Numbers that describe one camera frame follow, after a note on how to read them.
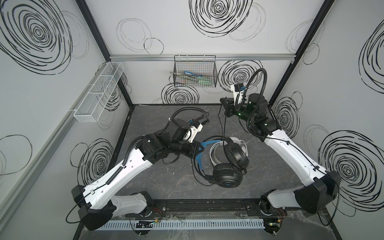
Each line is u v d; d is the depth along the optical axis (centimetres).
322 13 74
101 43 84
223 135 99
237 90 59
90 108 73
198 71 89
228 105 61
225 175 47
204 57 90
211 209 75
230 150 48
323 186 39
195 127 57
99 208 38
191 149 55
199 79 86
